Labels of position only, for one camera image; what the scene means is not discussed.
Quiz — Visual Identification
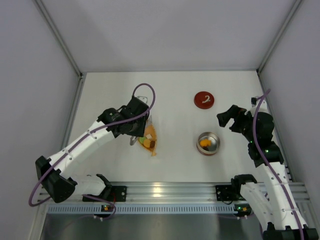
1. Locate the orange snack piece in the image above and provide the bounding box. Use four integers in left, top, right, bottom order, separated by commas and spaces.
199, 138, 212, 148

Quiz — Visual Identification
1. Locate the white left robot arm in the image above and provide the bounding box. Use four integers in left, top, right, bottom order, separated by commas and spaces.
35, 96, 149, 203

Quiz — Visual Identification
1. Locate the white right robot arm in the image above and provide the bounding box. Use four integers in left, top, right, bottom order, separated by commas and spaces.
217, 105, 320, 240

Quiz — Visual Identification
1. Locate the round steel lunch box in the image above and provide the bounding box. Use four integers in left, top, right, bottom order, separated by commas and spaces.
196, 132, 221, 156

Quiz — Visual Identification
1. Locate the woven fish-shaped basket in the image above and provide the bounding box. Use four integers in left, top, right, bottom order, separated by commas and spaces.
138, 120, 158, 157

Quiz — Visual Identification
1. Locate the green macaron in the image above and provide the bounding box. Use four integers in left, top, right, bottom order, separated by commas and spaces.
139, 137, 147, 144

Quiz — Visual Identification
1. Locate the red round lid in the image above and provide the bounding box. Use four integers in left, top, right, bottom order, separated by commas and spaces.
193, 91, 215, 110

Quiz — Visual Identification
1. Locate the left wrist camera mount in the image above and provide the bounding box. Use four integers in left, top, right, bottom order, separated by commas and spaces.
137, 96, 148, 104

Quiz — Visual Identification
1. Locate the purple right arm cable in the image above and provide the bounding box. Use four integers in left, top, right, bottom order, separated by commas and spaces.
252, 89, 305, 240

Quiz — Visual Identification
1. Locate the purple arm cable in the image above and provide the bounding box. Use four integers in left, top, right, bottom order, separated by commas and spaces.
27, 83, 156, 221
252, 89, 305, 240

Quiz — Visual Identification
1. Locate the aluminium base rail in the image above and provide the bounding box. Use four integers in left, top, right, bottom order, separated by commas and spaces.
37, 181, 311, 203

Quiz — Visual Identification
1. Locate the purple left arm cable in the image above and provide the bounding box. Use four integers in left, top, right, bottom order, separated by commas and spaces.
27, 83, 156, 221

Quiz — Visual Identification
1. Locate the right aluminium frame post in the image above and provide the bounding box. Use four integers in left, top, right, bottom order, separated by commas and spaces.
256, 0, 304, 77

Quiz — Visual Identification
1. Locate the slotted grey cable duct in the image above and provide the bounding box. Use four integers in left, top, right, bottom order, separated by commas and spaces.
47, 203, 252, 216

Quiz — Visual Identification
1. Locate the grey aluminium frame post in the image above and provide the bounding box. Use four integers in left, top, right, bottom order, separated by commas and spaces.
32, 0, 85, 78

